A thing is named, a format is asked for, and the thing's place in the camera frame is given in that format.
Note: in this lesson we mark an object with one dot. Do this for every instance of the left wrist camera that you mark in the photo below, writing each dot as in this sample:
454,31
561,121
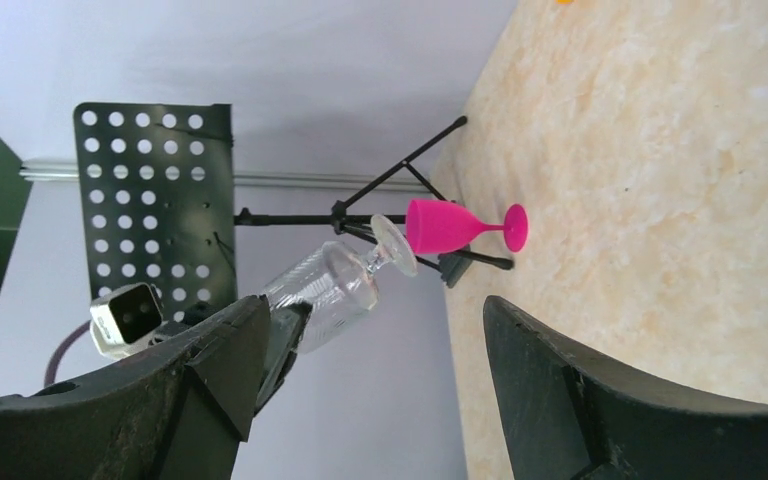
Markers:
123,320

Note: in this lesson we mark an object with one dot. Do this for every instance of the black perforated music stand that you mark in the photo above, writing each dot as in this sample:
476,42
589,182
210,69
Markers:
157,189

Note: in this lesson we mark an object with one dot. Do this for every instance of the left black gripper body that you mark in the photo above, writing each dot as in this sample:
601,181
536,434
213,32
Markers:
182,321

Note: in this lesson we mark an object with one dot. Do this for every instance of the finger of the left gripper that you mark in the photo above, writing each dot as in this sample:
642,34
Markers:
287,325

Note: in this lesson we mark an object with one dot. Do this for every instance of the clear wine glass front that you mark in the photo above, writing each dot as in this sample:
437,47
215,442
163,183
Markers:
338,284

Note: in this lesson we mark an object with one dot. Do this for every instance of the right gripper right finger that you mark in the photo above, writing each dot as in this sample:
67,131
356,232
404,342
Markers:
569,411

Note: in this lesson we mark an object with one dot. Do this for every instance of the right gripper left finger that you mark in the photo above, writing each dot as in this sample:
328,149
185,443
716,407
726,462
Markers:
179,408

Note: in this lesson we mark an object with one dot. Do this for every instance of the pink wine glass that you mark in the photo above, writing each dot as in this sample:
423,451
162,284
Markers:
439,227

